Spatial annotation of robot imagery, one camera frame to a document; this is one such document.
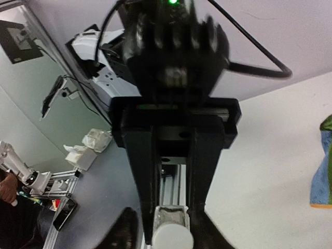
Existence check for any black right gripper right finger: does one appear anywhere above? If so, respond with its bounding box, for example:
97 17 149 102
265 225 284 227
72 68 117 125
188 206 233 249

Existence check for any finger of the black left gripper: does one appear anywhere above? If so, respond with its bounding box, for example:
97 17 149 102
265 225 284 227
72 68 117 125
186 118 225 213
121 114 162 245

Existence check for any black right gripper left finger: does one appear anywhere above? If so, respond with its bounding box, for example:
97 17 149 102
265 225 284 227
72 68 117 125
95 207 139 249

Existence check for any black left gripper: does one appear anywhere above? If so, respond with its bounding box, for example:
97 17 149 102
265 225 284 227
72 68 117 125
108 0 242 150

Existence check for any white nail polish cap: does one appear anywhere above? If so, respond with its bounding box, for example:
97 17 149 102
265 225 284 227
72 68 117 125
152 224 194 249

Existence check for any clear nail polish bottle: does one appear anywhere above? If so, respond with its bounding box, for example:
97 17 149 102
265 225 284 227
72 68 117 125
153 205 190 230

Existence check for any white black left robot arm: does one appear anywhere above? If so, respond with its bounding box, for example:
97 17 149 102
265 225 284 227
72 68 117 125
67 1 241 248

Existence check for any white box with tissue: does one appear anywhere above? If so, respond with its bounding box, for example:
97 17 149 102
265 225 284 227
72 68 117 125
63 128 113 171

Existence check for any black smartphone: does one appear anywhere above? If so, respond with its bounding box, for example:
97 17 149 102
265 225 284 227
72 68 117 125
53 199 77 231

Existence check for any rainbow striped cloth sleeve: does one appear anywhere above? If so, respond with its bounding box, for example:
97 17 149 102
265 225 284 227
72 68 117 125
310 115 331 209

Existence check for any person's hand in background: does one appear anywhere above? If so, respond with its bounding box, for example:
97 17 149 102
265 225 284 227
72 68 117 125
1 172 18 204

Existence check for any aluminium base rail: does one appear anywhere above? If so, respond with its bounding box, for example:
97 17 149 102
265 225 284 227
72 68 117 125
159 164 186 206

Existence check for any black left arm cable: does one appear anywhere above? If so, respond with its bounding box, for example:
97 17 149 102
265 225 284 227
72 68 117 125
94 0 293 78

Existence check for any aluminium extrusion frame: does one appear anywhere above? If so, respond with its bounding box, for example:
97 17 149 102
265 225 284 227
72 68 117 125
0 141 82 200

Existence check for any black monitor on wall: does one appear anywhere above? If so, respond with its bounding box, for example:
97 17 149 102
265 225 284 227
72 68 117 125
1 20 43 64

